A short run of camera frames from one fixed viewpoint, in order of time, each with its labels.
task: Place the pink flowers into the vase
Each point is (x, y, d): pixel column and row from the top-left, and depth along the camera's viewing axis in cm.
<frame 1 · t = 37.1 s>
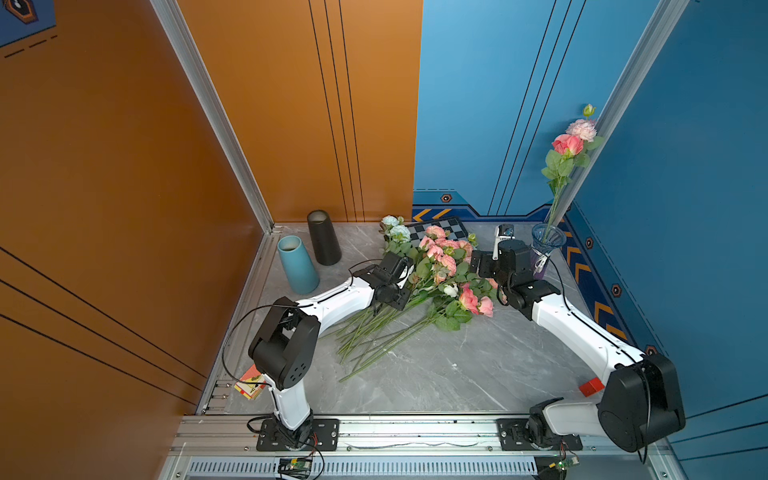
left hand: (403, 290, 92), fingers open
right hand: (488, 252, 86), fingers open
teal ceramic vase: (302, 276, 98), point 7 cm above the table
black cylindrical vase: (325, 242, 102), point 12 cm above the table
black white chessboard: (452, 227, 118), point 4 cm above the table
blue purple glass vase: (543, 239, 96), point 17 cm above the table
bunch of pink flowers: (447, 288, 96), point 7 cm above the table
red box left side: (244, 391, 81), point 2 cm above the table

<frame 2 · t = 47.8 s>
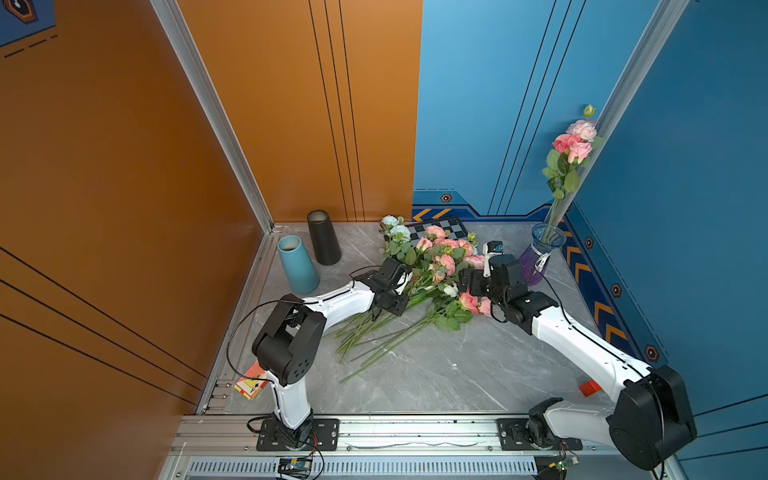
left hand: (402, 297, 94), fingers open
right hand: (474, 272, 85), fingers open
the named things where they were.

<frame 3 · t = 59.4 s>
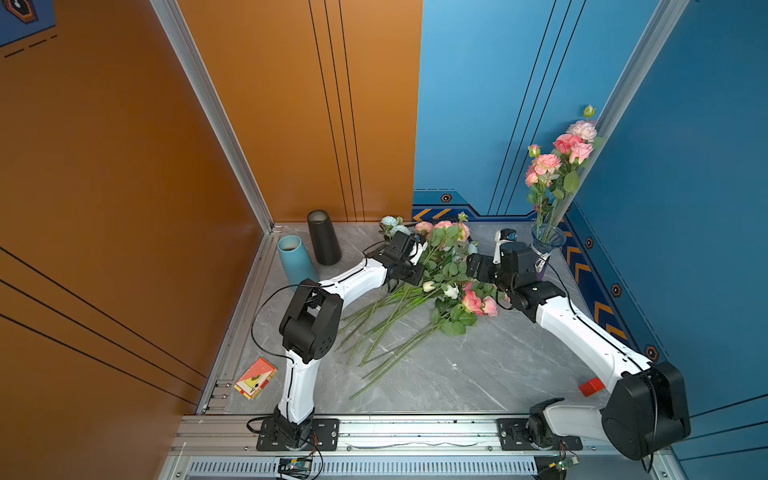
left hand: (422, 267, 95), fingers closed
right hand: (481, 259, 85), fingers open
bunch of pink flowers: (392, 326, 93), point 2 cm above the table
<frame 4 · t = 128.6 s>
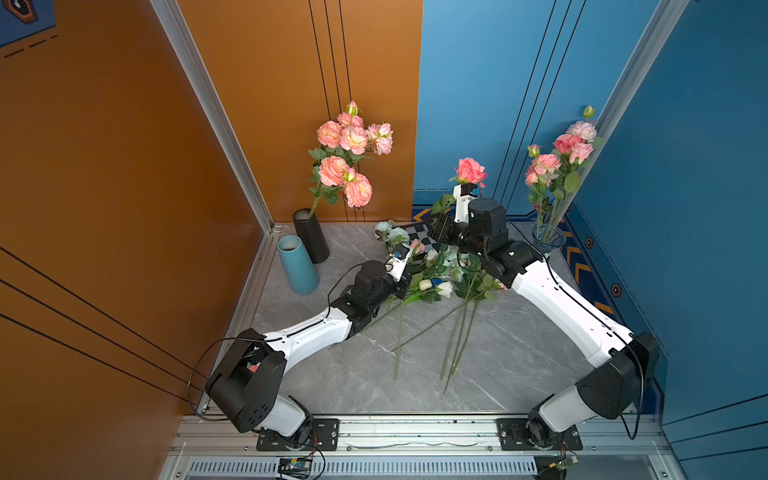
left hand: (411, 260, 82), fingers closed
right hand: (430, 218, 75), fingers open
black cylindrical vase: (314, 239, 104), point 11 cm above the table
bunch of pink flowers: (442, 284, 99), point 5 cm above the table
